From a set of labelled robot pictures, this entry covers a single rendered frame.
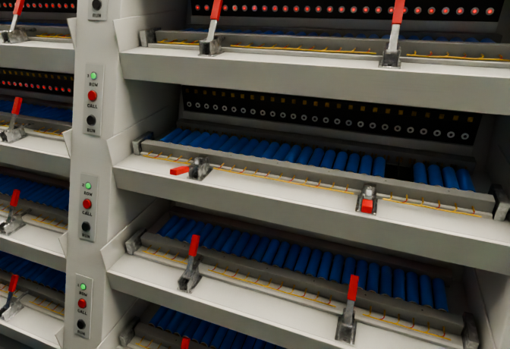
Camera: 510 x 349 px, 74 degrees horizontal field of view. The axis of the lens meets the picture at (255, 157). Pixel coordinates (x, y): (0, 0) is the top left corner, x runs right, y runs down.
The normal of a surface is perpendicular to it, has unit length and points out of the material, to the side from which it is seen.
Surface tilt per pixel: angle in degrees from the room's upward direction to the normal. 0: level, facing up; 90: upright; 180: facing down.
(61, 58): 111
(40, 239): 21
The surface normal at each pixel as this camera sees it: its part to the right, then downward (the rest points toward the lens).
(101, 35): -0.33, 0.09
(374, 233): -0.35, 0.44
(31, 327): -0.01, -0.88
